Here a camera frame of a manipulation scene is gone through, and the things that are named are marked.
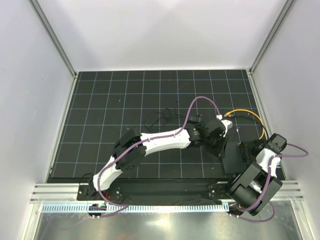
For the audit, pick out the aluminium front rail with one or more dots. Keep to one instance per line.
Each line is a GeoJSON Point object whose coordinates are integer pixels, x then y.
{"type": "Point", "coordinates": [68, 192]}

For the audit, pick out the right aluminium frame post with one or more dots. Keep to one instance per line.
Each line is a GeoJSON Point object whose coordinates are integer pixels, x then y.
{"type": "Point", "coordinates": [282, 15]}

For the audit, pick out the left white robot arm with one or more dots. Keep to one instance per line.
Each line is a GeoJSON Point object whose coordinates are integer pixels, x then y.
{"type": "Point", "coordinates": [128, 151]}

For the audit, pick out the left aluminium frame post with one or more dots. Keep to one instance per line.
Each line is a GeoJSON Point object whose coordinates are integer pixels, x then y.
{"type": "Point", "coordinates": [52, 35]}

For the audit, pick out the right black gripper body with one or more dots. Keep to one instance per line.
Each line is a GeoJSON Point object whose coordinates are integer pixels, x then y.
{"type": "Point", "coordinates": [249, 151]}

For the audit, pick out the black grid cutting mat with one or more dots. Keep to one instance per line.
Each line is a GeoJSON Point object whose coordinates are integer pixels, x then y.
{"type": "Point", "coordinates": [105, 105]}

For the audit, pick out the black network switch box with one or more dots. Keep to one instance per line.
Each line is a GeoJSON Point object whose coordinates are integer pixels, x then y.
{"type": "Point", "coordinates": [233, 161]}

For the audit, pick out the black power adapter with cord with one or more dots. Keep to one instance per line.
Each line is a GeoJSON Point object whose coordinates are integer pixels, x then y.
{"type": "Point", "coordinates": [162, 117]}

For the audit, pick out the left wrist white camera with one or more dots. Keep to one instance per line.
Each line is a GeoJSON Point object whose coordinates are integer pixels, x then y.
{"type": "Point", "coordinates": [227, 123]}

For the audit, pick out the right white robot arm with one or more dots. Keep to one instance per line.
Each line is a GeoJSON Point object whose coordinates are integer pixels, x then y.
{"type": "Point", "coordinates": [253, 188]}

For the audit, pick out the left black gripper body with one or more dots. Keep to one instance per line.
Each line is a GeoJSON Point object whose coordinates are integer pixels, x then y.
{"type": "Point", "coordinates": [210, 140]}

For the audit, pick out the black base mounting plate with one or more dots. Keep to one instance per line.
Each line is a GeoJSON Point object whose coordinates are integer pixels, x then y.
{"type": "Point", "coordinates": [151, 190]}

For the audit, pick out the aluminium frame post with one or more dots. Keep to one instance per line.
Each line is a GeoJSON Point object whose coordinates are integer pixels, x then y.
{"type": "Point", "coordinates": [52, 35]}
{"type": "Point", "coordinates": [282, 15]}

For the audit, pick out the white slotted cable duct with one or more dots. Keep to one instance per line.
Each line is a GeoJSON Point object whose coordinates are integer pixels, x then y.
{"type": "Point", "coordinates": [91, 208]}

